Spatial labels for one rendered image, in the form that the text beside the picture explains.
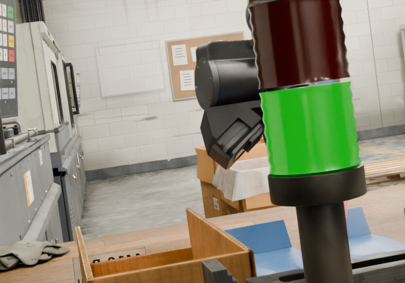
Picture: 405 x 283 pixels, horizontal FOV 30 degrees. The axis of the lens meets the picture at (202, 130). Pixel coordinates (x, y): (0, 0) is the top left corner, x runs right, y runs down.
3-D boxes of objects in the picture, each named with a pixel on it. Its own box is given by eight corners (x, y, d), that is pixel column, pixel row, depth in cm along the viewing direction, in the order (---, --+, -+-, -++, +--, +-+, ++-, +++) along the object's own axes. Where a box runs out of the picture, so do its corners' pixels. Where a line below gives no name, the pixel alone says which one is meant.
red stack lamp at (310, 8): (330, 79, 33) (320, 3, 33) (366, 75, 30) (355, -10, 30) (248, 90, 33) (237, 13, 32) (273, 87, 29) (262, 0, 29)
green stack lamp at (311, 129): (340, 157, 34) (331, 82, 33) (376, 163, 30) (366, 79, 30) (258, 170, 33) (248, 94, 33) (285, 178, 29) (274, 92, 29)
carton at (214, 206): (304, 231, 468) (291, 139, 465) (222, 246, 457) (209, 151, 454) (275, 218, 524) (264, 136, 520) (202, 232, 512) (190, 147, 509)
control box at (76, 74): (84, 107, 781) (79, 70, 779) (62, 110, 778) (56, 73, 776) (84, 107, 799) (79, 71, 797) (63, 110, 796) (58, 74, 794)
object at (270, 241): (286, 247, 76) (282, 218, 76) (351, 279, 62) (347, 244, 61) (220, 260, 75) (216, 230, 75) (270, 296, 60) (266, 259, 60)
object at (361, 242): (364, 234, 78) (360, 206, 78) (443, 263, 63) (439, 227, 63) (300, 246, 76) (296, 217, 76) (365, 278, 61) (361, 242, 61)
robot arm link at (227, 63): (222, 108, 76) (213, -10, 76) (193, 110, 84) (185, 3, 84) (322, 101, 80) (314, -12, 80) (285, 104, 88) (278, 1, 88)
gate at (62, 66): (81, 136, 699) (69, 51, 695) (69, 138, 698) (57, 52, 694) (82, 133, 785) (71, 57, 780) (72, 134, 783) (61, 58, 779)
